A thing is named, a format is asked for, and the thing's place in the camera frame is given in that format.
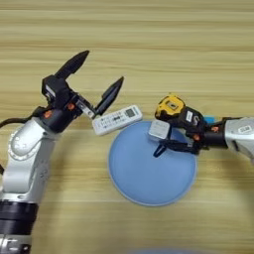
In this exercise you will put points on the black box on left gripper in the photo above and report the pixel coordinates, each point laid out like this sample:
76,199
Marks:
56,91

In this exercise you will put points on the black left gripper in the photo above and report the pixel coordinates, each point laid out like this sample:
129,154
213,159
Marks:
59,117

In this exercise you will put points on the white remote control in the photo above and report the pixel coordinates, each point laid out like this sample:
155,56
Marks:
119,120

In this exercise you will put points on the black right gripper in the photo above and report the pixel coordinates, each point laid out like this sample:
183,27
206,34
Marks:
215,137

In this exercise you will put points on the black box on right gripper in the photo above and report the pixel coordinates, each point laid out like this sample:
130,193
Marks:
193,117

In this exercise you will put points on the small grey square box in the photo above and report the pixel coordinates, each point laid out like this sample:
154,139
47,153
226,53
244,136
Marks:
159,129

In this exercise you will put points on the round blue plate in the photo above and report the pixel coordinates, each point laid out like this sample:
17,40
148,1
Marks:
149,178

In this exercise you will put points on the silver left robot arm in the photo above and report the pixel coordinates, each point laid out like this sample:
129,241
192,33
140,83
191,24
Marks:
26,158

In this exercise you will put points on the yellow black tape measure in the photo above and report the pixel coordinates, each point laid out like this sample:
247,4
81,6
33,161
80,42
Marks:
169,105

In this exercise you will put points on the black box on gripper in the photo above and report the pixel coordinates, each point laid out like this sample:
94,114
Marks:
193,117
56,91

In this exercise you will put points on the blue rectangular block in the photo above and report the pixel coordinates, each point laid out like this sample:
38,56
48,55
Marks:
209,118

